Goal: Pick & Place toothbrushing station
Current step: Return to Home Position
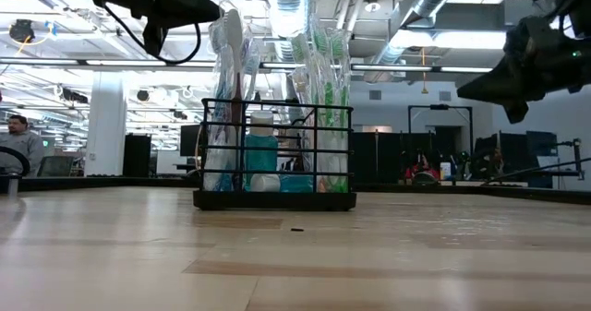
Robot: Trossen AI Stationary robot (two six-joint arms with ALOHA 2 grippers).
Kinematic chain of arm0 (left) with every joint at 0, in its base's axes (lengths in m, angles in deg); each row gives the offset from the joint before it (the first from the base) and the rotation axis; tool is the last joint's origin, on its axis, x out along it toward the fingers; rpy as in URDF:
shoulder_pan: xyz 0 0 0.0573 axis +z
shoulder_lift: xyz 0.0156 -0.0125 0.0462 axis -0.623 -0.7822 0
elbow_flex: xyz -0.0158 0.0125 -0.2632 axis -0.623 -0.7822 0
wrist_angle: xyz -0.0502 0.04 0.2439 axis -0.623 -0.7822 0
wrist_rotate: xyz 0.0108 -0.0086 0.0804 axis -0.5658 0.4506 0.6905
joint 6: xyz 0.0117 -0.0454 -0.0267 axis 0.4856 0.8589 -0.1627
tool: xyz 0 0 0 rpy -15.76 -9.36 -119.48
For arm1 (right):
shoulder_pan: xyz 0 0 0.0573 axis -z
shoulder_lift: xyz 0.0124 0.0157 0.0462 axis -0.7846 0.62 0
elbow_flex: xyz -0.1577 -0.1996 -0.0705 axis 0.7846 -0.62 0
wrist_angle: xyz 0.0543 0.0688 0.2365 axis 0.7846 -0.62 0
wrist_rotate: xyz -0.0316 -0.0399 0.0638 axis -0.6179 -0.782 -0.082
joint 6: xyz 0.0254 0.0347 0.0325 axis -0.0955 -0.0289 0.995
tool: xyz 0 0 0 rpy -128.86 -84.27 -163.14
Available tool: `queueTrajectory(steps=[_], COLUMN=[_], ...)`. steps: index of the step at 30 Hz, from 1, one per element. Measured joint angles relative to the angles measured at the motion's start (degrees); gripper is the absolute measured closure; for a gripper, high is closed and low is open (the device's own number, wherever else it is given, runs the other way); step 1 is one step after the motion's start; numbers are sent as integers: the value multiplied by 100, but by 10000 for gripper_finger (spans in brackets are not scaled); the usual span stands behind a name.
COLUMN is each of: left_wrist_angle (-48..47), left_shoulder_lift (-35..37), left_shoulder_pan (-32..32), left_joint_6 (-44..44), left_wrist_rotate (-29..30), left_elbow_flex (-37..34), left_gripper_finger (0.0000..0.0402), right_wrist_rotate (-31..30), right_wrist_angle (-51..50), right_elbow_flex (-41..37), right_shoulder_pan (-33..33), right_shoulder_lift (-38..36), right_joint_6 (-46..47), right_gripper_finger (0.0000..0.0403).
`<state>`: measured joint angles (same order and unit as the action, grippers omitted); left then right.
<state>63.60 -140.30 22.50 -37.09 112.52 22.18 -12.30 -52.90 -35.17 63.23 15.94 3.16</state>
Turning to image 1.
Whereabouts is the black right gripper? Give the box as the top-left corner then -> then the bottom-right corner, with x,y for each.
455,14 -> 591,106

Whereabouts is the blue mouthwash bottle white cap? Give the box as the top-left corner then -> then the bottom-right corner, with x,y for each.
250,172 -> 316,195
244,110 -> 280,192

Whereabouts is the rectangular ceiling light panel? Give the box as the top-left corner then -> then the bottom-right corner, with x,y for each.
433,29 -> 509,50

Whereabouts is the dark desk monitor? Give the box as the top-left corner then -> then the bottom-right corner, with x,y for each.
525,129 -> 560,158
179,124 -> 204,158

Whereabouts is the person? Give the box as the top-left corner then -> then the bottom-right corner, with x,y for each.
0,114 -> 46,177
404,151 -> 440,185
475,148 -> 505,181

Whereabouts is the long ceiling light strip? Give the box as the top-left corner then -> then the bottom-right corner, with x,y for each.
0,56 -> 494,75

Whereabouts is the white building column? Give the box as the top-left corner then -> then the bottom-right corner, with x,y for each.
84,70 -> 129,177

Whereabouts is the tall black cabinet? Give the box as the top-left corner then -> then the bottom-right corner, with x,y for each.
122,133 -> 152,178

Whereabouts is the grey office chair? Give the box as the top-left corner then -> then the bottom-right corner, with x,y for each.
37,155 -> 75,178

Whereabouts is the black curved tube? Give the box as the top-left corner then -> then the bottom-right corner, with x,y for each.
0,145 -> 31,178

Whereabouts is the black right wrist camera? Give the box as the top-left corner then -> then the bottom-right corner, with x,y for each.
501,99 -> 530,126

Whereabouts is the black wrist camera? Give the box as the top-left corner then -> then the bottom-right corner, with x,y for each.
501,99 -> 530,126
141,22 -> 169,59

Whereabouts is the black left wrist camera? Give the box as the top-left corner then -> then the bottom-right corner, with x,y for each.
141,22 -> 169,59

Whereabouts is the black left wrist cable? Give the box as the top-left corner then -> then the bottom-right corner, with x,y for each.
99,1 -> 203,66

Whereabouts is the black metal stand frame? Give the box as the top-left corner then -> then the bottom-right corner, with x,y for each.
407,102 -> 475,183

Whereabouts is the yellow hanging cord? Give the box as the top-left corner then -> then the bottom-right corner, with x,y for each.
419,47 -> 429,95

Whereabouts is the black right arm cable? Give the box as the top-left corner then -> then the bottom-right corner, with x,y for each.
482,156 -> 591,185

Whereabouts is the black ceiling camera yellow cable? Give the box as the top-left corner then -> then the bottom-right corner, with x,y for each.
7,18 -> 36,43

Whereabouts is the black metal table frame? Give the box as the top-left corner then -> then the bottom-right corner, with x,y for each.
0,174 -> 591,206

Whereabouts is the black wire caddy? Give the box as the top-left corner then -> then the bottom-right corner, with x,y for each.
192,97 -> 358,212

